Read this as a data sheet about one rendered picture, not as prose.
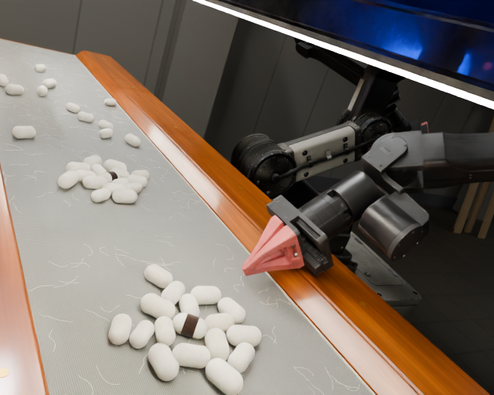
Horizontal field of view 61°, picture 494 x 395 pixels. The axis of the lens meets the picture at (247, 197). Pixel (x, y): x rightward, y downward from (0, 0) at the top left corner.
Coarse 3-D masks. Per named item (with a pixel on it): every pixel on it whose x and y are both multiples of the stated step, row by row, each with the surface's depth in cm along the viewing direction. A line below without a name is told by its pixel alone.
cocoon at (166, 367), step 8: (160, 344) 37; (152, 352) 37; (160, 352) 37; (168, 352) 37; (152, 360) 37; (160, 360) 36; (168, 360) 36; (160, 368) 36; (168, 368) 36; (176, 368) 36; (160, 376) 36; (168, 376) 36
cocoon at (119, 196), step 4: (116, 192) 61; (120, 192) 61; (124, 192) 61; (128, 192) 62; (132, 192) 62; (112, 196) 61; (116, 196) 61; (120, 196) 61; (124, 196) 61; (128, 196) 61; (132, 196) 62; (136, 196) 63; (116, 200) 61; (120, 200) 61; (124, 200) 61; (128, 200) 62; (132, 200) 62
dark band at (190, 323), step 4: (188, 316) 42; (192, 316) 42; (196, 316) 42; (188, 320) 41; (192, 320) 41; (196, 320) 42; (184, 324) 41; (188, 324) 41; (192, 324) 41; (196, 324) 41; (184, 328) 41; (188, 328) 41; (192, 328) 41; (184, 332) 41; (188, 332) 41; (192, 332) 41; (188, 336) 42; (192, 336) 41
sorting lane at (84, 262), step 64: (0, 64) 106; (64, 64) 128; (0, 128) 72; (64, 128) 82; (128, 128) 94; (64, 192) 60; (192, 192) 74; (64, 256) 47; (128, 256) 51; (192, 256) 55; (64, 320) 39; (256, 320) 48; (64, 384) 33; (128, 384) 35; (192, 384) 37; (256, 384) 39; (320, 384) 42
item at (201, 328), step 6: (174, 318) 42; (180, 318) 41; (174, 324) 41; (180, 324) 41; (198, 324) 41; (204, 324) 42; (180, 330) 41; (198, 330) 41; (204, 330) 41; (198, 336) 41
